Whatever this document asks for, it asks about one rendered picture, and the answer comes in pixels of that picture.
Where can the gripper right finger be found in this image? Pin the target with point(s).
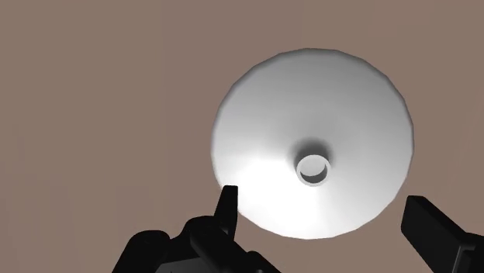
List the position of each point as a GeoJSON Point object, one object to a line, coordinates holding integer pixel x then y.
{"type": "Point", "coordinates": [438, 230]}

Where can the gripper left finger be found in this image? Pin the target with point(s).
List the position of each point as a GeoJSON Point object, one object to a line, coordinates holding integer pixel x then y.
{"type": "Point", "coordinates": [211, 238]}

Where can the white funnel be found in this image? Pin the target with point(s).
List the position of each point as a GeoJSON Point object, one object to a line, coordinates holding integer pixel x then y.
{"type": "Point", "coordinates": [302, 113]}

